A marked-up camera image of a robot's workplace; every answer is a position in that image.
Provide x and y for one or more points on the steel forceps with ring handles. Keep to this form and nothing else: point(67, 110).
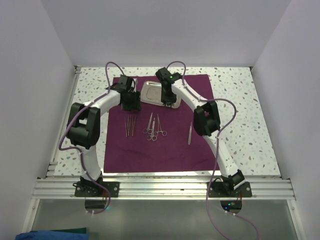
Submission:
point(159, 130)

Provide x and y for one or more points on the steel clamp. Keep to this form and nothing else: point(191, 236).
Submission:
point(147, 129)

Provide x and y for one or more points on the steel tweezers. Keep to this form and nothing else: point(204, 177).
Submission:
point(126, 118)
point(133, 125)
point(129, 125)

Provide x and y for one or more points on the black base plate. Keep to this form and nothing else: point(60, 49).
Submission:
point(92, 190)
point(219, 189)

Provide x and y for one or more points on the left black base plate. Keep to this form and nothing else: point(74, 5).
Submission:
point(92, 190)

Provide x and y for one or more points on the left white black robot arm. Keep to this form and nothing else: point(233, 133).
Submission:
point(84, 124)

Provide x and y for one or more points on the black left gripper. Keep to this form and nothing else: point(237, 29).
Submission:
point(135, 105)

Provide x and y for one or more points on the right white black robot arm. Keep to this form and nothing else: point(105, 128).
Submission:
point(206, 123)

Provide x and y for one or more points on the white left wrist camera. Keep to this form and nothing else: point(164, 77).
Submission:
point(136, 80)

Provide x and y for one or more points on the aluminium front rail frame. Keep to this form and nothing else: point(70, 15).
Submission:
point(164, 186)

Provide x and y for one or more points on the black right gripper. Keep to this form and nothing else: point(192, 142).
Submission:
point(165, 99)

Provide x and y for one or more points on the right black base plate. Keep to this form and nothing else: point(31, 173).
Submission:
point(219, 189)

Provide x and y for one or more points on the blue cloth bundle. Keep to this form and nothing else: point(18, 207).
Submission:
point(51, 235)

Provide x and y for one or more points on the steel scalpel handle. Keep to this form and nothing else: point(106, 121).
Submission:
point(190, 134)

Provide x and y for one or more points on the steel scissors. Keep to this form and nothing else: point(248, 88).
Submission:
point(151, 136)

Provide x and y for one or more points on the stainless steel instrument tray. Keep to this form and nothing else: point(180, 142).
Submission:
point(151, 93)

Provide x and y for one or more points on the green cloth piece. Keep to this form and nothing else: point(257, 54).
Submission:
point(82, 230)

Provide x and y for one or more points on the aluminium left side rail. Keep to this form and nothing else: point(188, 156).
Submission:
point(70, 94)

